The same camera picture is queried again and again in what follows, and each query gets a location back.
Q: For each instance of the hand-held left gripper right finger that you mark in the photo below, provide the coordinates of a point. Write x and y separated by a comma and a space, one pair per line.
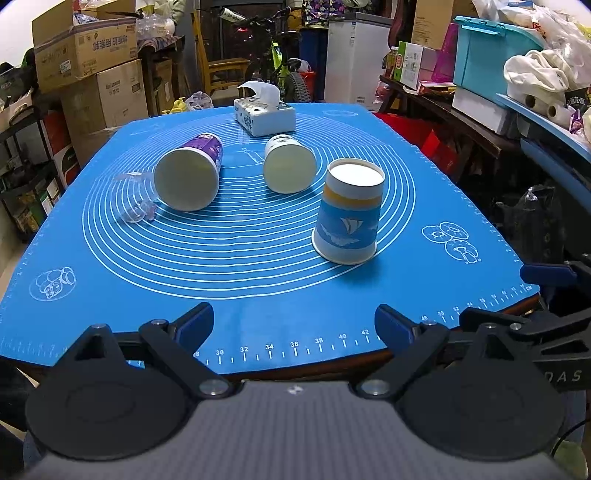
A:
392, 326

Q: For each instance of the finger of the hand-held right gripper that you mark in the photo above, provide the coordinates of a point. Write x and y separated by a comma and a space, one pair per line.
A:
547, 275
554, 330

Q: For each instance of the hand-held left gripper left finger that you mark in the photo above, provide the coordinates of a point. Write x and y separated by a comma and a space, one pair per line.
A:
196, 324

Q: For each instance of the blue sailboat paper cup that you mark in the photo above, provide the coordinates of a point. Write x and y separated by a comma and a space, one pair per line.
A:
348, 217

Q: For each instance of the clear plastic cup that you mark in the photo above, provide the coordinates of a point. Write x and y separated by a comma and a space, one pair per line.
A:
134, 198

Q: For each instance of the purple paper cup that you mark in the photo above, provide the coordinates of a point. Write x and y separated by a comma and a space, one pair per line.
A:
187, 177

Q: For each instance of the small white paper cup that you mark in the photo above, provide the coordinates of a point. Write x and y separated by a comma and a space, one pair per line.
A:
290, 165

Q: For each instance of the clear plastic bag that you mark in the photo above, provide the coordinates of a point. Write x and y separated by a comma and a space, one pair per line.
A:
538, 221

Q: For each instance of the blue silicone baking mat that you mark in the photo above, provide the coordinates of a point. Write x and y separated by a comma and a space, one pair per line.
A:
258, 258

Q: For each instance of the light blue shelf board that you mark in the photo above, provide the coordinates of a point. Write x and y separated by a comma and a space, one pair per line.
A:
554, 127

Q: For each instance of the white paper roll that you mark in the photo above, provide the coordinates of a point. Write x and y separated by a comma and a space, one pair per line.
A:
559, 115
535, 104

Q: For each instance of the dark wooden side table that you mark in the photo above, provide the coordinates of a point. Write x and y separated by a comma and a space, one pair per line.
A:
461, 127

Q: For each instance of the white foam box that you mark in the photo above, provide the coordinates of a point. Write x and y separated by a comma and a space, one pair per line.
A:
480, 110

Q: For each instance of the red boxes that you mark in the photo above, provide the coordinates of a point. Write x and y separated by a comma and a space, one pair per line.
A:
425, 138

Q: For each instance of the white cloth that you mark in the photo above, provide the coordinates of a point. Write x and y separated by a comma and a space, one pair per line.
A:
535, 71

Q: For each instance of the white blue tissue box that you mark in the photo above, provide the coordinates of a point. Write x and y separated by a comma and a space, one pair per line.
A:
268, 121

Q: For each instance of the black metal shelf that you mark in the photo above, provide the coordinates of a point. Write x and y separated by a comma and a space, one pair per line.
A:
27, 184

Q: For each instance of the teal plastic storage bin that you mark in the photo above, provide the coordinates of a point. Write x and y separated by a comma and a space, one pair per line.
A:
485, 60

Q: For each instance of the large plain cardboard box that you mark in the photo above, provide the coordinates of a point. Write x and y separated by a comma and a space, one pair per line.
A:
108, 106

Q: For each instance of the white tissue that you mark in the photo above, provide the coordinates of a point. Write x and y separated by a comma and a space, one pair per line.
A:
263, 91

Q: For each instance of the pink translucent container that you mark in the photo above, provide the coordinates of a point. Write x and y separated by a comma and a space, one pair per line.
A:
445, 55

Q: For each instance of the green white carton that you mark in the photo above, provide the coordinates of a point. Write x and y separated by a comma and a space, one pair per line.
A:
411, 64

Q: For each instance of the white plastic bags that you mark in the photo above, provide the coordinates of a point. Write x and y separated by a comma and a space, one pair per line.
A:
554, 23

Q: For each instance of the red bucket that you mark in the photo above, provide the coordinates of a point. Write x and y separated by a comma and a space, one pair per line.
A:
307, 85

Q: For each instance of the wooden chair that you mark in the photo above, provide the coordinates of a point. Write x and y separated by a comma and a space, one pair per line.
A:
226, 69

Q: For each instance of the drink bottle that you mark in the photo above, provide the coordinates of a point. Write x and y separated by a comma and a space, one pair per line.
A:
392, 64

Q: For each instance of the white chest freezer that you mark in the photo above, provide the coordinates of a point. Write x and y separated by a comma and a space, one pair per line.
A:
355, 60

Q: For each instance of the bicycle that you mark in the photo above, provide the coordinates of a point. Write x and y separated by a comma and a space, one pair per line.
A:
272, 60

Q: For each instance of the tall cardboard box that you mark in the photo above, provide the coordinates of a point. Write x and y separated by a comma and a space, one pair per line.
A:
431, 23

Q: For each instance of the printed cardboard box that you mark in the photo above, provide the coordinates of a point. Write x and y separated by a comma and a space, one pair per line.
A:
85, 50

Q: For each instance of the pack of plastic bottles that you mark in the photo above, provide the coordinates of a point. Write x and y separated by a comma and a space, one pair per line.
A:
154, 26

